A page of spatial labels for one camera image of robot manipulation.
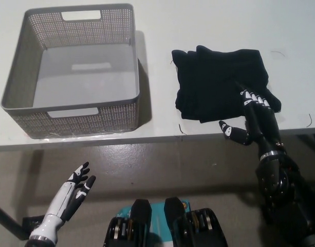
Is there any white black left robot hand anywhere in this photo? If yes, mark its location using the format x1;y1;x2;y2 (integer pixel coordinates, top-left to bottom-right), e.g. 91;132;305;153
30;161;97;241

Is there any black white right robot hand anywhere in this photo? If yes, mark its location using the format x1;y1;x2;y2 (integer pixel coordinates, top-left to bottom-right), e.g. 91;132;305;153
218;81;288;160

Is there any black t-shirt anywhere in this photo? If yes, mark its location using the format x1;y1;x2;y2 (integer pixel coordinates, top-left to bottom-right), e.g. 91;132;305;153
171;45;282;124

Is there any black floor tape patch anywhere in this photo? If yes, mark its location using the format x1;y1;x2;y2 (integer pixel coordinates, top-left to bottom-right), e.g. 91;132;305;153
22;215;49;241

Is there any grey perforated plastic basket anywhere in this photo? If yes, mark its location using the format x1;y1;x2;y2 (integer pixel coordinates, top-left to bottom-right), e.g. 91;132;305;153
0;3;141;139

